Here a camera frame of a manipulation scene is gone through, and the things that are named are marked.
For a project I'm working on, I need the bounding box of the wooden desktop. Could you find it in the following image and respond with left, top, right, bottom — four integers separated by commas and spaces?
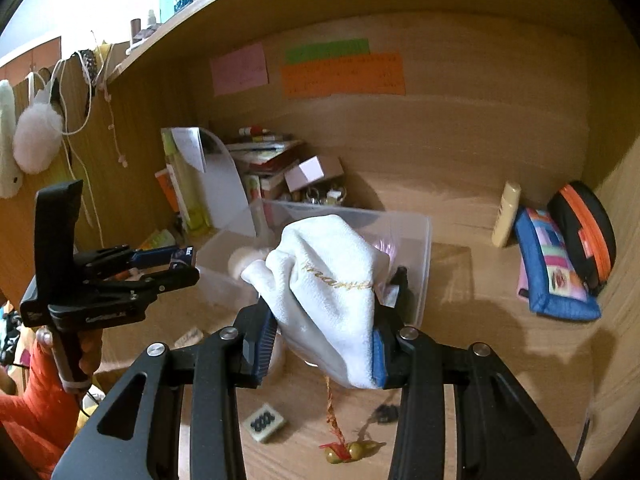
95, 210, 631, 480

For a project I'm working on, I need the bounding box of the blue patchwork pouch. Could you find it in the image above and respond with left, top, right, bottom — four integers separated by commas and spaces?
515, 206, 602, 322

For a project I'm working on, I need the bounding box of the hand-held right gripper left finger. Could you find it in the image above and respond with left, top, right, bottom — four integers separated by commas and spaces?
50, 305, 281, 480

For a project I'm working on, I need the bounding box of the white box with carrot print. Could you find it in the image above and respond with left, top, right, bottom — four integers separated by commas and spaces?
243, 174, 276, 211

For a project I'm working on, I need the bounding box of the gourd charm with tassel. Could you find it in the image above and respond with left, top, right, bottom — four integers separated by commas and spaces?
319, 375, 387, 465

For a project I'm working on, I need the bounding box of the small beige packet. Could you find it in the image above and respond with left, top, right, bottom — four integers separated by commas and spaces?
175, 327, 206, 348

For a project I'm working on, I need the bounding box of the mint plush toy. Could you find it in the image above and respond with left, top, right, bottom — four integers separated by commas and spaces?
0, 80, 23, 198

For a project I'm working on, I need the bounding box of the white cable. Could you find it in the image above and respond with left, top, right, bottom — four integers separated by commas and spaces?
27, 57, 131, 241

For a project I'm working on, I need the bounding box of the yellow-green spray bottle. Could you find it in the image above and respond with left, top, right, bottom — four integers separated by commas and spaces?
161, 128, 213, 233

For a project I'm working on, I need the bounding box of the small dark labelled item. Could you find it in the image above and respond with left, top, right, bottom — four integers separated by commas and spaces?
170, 245, 197, 268

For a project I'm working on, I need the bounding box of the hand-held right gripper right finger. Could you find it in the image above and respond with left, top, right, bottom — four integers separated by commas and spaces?
372, 267, 581, 480

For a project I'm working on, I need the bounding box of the orange green tube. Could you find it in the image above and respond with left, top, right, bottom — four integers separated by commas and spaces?
137, 229, 176, 251

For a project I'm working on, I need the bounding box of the cream tube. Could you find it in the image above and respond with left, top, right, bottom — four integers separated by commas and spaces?
491, 181, 522, 247

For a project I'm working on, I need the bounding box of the white fluffy pompom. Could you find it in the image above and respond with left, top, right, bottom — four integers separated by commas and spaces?
12, 101, 65, 175

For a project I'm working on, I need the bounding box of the clear plastic storage box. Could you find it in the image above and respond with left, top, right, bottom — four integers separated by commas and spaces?
192, 199, 433, 328

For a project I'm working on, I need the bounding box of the person's left forearm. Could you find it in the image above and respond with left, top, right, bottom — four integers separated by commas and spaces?
0, 352, 96, 480

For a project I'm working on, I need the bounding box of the white cloth pouch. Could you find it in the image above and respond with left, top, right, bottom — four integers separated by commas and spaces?
240, 214, 396, 391

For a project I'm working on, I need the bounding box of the person's left hand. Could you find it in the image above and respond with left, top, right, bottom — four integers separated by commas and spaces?
77, 330, 104, 379

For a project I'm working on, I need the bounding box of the white handwritten paper slip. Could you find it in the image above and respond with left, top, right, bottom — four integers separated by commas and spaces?
172, 127, 207, 171

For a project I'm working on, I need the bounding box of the black orange zip case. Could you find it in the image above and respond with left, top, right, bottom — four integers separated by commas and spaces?
546, 181, 617, 293

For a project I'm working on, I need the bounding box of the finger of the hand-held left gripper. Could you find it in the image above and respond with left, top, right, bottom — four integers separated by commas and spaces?
85, 262, 201, 311
75, 245, 177, 279

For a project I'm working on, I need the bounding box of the patterned headband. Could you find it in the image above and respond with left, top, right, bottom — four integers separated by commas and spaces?
77, 49, 98, 81

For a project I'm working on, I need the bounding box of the green paper note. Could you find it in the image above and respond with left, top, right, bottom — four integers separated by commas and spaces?
285, 38, 372, 65

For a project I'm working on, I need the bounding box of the pink paper note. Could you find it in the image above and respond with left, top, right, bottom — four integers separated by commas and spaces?
210, 42, 269, 97

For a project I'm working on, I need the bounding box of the white acrylic stand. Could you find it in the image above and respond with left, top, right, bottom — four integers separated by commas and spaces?
192, 127, 248, 233

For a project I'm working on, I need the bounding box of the stack of books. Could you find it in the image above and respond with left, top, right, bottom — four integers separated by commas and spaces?
225, 132, 306, 201

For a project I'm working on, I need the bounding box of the orange paper note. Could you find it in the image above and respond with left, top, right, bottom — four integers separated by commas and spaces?
280, 51, 406, 99

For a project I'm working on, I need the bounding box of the small pink open box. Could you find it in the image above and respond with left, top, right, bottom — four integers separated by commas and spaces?
284, 155, 345, 188

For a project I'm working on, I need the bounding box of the white tile with dark dots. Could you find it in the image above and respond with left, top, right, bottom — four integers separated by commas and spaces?
242, 402, 288, 443

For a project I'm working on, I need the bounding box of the black cable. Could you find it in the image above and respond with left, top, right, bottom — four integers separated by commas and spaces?
574, 402, 598, 466

